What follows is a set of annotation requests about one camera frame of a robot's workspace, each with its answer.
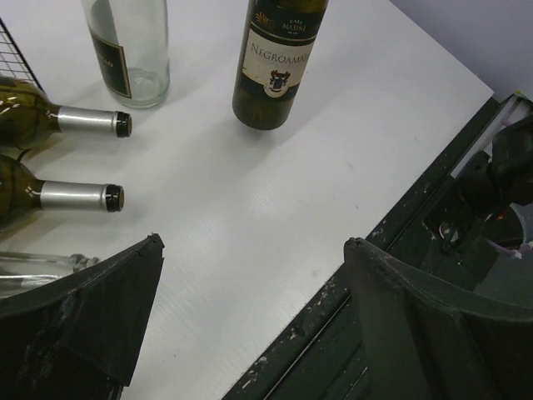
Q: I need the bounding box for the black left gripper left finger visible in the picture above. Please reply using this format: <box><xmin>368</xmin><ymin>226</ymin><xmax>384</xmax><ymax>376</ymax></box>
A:
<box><xmin>1</xmin><ymin>233</ymin><xmax>164</xmax><ymax>399</ymax></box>

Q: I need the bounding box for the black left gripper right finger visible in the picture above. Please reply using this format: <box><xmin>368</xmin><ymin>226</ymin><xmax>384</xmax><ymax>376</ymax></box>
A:
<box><xmin>344</xmin><ymin>238</ymin><xmax>532</xmax><ymax>399</ymax></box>

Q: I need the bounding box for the short clear glass bottle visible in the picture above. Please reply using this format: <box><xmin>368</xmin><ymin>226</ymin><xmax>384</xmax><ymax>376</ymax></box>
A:
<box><xmin>1</xmin><ymin>251</ymin><xmax>101</xmax><ymax>299</ymax></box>

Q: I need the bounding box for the green bottle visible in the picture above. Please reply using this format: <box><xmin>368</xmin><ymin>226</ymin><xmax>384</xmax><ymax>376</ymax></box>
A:
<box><xmin>1</xmin><ymin>155</ymin><xmax>125</xmax><ymax>230</ymax></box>
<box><xmin>1</xmin><ymin>76</ymin><xmax>132</xmax><ymax>150</ymax></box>
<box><xmin>232</xmin><ymin>0</ymin><xmax>328</xmax><ymax>130</ymax></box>

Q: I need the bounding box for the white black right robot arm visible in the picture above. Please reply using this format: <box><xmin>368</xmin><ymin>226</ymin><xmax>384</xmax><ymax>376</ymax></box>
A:
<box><xmin>457</xmin><ymin>116</ymin><xmax>532</xmax><ymax>213</ymax></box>

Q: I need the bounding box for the tall clear glass bottle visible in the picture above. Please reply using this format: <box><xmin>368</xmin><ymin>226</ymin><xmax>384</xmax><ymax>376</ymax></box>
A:
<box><xmin>81</xmin><ymin>0</ymin><xmax>170</xmax><ymax>109</ymax></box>

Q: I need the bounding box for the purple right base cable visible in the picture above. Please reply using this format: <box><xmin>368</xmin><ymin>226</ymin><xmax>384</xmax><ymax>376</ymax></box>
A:
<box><xmin>439</xmin><ymin>220</ymin><xmax>533</xmax><ymax>260</ymax></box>

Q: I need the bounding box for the black wire wine rack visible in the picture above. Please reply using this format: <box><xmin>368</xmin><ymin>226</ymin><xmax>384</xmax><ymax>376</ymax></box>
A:
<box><xmin>0</xmin><ymin>20</ymin><xmax>44</xmax><ymax>92</ymax></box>

